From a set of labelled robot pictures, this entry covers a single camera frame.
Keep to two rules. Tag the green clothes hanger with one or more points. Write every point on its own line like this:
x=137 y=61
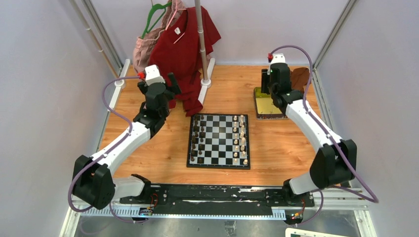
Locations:
x=155 y=14

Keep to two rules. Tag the black white chessboard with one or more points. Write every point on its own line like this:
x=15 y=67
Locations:
x=219 y=141

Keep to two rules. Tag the red t-shirt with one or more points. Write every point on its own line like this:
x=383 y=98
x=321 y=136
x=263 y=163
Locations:
x=177 y=51

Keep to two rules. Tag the metal clothes rack pole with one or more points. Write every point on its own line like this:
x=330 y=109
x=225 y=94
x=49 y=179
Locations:
x=198 y=10

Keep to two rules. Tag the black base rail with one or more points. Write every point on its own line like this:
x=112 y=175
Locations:
x=218 y=200

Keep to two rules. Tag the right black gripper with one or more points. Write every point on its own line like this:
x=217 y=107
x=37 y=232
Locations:
x=266 y=75

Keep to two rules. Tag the pink garment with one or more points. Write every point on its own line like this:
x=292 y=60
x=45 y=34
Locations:
x=144 y=47

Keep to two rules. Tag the brown crumpled cloth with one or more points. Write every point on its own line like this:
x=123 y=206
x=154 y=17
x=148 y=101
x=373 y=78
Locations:
x=299 y=78

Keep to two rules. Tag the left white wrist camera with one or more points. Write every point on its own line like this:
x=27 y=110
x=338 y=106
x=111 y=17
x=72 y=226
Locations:
x=153 y=75

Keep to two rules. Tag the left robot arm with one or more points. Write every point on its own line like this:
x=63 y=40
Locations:
x=93 y=180

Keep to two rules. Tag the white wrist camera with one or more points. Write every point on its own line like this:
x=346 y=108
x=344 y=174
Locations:
x=153 y=75
x=278 y=58

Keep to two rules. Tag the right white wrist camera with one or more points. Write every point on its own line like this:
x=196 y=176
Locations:
x=278 y=58

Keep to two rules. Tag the gold metal tin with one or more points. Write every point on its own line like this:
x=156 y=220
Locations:
x=264 y=107

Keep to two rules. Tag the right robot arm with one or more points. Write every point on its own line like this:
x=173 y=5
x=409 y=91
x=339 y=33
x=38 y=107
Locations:
x=335 y=158

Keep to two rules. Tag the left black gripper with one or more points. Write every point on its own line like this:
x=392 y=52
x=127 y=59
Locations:
x=173 y=90

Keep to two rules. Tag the white rack base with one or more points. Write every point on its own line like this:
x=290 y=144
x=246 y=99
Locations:
x=206 y=80

